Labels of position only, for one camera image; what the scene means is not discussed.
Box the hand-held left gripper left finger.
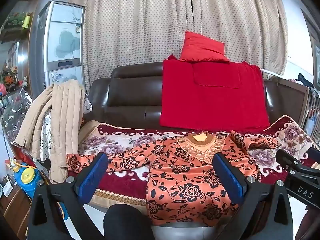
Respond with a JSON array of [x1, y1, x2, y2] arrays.
[[27, 152, 109, 240]]

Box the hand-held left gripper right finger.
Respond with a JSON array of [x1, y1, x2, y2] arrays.
[[212, 153, 294, 240]]

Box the orange floral shirt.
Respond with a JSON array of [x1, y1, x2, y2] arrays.
[[66, 130, 282, 227]]

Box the dark clothes pile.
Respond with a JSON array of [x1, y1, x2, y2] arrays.
[[297, 73, 317, 88]]

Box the floral sofa blanket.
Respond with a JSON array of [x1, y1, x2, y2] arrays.
[[67, 115, 320, 207]]

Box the wooden crib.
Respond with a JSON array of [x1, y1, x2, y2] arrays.
[[261, 69, 320, 140]]

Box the person's black trouser leg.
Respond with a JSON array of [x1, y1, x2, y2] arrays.
[[103, 204, 154, 240]]

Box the blue plastic toy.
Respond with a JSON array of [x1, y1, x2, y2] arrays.
[[11, 162, 43, 207]]

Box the beige quilted coat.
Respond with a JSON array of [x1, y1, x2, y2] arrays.
[[15, 79, 87, 184]]

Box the red blanket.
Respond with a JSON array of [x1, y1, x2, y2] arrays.
[[159, 55, 271, 131]]

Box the brown leather sofa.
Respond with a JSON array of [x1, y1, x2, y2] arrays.
[[84, 62, 309, 133]]

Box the clear plastic sheet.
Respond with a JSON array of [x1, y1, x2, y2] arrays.
[[0, 86, 34, 145]]

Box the orange artificial flowers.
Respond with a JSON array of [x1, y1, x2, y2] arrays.
[[0, 65, 19, 90]]

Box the red pillow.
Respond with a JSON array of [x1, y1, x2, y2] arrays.
[[179, 31, 230, 63]]

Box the standing air conditioner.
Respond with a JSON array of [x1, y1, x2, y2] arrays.
[[32, 1, 86, 98]]

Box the beige dotted curtain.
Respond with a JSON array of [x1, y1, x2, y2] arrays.
[[67, 0, 289, 98]]

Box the green potted plant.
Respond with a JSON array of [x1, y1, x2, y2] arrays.
[[5, 11, 33, 29]]

